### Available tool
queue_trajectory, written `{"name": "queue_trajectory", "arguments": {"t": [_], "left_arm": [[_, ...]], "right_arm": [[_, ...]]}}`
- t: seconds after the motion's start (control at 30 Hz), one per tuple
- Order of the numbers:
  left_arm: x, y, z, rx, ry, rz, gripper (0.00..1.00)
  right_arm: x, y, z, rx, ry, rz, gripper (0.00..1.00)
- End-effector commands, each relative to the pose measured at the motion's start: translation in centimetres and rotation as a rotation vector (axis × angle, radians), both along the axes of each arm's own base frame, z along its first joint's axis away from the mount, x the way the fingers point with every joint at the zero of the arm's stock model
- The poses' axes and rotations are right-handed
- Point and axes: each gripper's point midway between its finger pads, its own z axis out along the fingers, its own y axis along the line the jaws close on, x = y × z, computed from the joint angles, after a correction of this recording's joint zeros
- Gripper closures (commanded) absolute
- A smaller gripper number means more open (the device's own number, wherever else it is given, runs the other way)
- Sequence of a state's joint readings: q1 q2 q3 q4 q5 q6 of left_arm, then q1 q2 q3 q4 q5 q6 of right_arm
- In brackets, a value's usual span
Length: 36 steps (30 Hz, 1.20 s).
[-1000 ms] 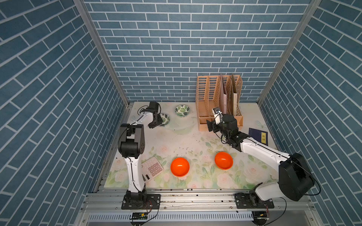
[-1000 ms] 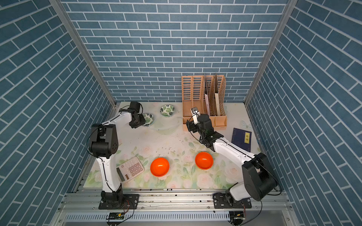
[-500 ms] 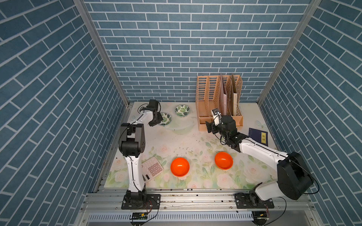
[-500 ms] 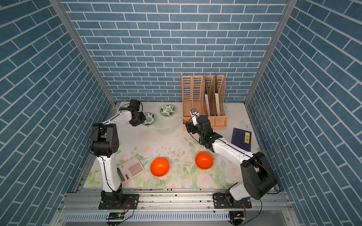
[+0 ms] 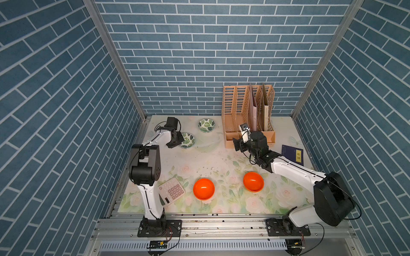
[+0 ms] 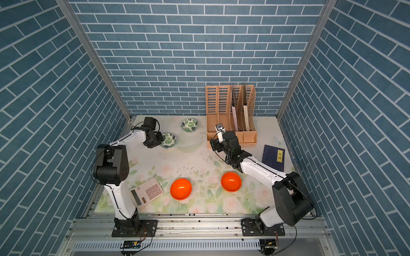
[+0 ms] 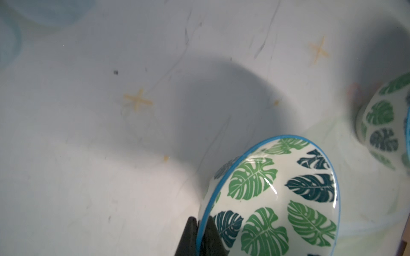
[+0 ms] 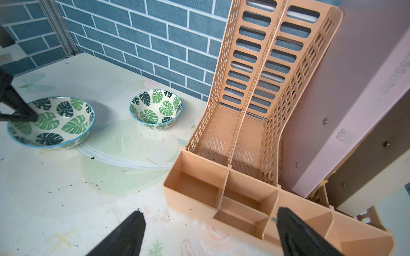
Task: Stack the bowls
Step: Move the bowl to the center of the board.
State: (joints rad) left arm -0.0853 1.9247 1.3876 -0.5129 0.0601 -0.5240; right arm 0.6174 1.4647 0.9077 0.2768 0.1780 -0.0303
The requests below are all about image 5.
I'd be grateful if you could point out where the beige desk file organizer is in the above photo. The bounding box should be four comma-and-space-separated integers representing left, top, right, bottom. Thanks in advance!
222, 84, 275, 149

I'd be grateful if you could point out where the dark blue book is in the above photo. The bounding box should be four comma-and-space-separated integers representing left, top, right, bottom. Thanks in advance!
281, 145, 304, 166

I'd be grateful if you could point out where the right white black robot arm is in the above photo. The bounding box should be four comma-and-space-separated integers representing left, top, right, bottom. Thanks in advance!
233, 131, 358, 233

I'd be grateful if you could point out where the green leaf bowl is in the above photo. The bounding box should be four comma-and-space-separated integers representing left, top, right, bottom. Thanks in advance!
180, 132, 195, 149
198, 118, 215, 133

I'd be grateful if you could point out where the pink calculator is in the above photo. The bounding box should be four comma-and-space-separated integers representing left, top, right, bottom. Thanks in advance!
159, 178, 186, 207

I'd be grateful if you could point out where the right circuit board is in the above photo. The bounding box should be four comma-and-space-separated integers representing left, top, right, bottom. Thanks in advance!
285, 239, 305, 256

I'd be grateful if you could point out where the left green circuit board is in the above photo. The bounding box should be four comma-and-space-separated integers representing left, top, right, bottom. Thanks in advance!
147, 241, 168, 250

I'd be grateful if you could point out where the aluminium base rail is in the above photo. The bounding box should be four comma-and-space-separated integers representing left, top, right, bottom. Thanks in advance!
85, 214, 365, 256

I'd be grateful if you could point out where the floral table mat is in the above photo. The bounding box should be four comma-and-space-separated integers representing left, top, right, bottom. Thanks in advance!
118, 115, 334, 215

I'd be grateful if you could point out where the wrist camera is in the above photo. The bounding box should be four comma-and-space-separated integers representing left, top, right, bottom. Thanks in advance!
239, 123, 251, 143
165, 117, 179, 129

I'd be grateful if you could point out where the orange bowl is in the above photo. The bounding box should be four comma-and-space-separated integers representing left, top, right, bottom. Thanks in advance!
193, 178, 215, 201
243, 172, 264, 193

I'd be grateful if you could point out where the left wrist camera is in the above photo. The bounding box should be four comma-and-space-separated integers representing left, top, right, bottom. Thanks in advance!
165, 117, 179, 129

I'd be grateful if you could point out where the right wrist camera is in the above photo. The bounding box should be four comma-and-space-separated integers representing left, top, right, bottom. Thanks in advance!
239, 123, 251, 143

